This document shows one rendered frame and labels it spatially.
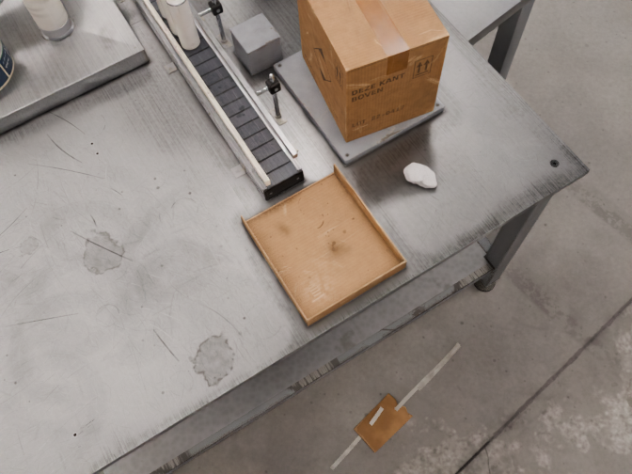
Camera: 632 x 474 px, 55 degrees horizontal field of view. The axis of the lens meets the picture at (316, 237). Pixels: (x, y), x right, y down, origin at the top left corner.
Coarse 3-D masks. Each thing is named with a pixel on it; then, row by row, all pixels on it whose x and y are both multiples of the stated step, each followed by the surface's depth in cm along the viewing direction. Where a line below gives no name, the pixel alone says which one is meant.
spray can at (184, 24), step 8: (168, 0) 147; (176, 0) 147; (184, 0) 148; (168, 8) 150; (176, 8) 148; (184, 8) 149; (176, 16) 150; (184, 16) 151; (192, 16) 154; (176, 24) 154; (184, 24) 153; (192, 24) 155; (184, 32) 155; (192, 32) 157; (184, 40) 158; (192, 40) 159; (184, 48) 161; (192, 48) 161
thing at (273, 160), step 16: (160, 16) 167; (208, 48) 162; (192, 64) 160; (208, 64) 160; (208, 80) 157; (224, 80) 157; (224, 96) 155; (240, 96) 155; (224, 112) 153; (240, 112) 153; (256, 112) 153; (240, 128) 151; (256, 128) 151; (256, 144) 149; (272, 144) 148; (272, 160) 147; (288, 160) 146; (272, 176) 145; (288, 176) 145
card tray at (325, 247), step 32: (320, 192) 148; (352, 192) 145; (256, 224) 145; (288, 224) 144; (320, 224) 144; (352, 224) 144; (288, 256) 141; (320, 256) 141; (352, 256) 140; (384, 256) 140; (288, 288) 138; (320, 288) 137; (352, 288) 137
